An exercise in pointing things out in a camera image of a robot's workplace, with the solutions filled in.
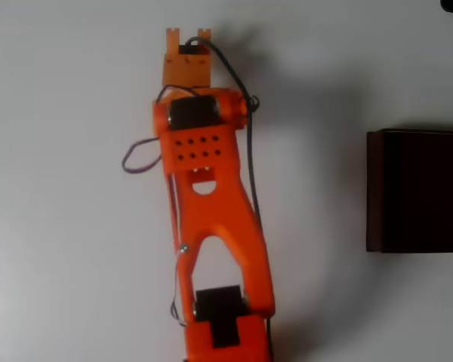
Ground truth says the dark brown box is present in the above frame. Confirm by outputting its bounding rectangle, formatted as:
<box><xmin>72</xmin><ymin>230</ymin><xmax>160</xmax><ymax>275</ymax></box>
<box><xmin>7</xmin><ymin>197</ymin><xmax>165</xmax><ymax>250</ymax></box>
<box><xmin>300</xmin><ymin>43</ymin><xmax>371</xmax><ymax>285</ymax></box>
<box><xmin>365</xmin><ymin>128</ymin><xmax>453</xmax><ymax>255</ymax></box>

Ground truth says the purple wire loop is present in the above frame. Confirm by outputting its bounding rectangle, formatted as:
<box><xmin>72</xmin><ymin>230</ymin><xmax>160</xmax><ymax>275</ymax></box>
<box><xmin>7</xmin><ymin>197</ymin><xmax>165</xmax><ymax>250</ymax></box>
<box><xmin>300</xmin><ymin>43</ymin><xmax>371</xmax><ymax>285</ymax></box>
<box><xmin>121</xmin><ymin>137</ymin><xmax>163</xmax><ymax>175</ymax></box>

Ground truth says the black thick cable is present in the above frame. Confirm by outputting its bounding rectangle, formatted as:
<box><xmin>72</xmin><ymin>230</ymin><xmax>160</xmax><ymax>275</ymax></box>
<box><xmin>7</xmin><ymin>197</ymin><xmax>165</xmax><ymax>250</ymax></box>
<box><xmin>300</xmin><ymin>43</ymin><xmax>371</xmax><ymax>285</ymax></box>
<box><xmin>183</xmin><ymin>35</ymin><xmax>272</xmax><ymax>362</ymax></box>

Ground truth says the thin servo wire bundle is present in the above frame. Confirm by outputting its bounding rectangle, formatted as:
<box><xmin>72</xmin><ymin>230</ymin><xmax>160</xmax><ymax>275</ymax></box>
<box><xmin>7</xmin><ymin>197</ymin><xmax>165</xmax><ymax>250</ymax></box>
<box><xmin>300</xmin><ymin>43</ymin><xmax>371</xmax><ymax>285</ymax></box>
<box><xmin>168</xmin><ymin>171</ymin><xmax>188</xmax><ymax>328</ymax></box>

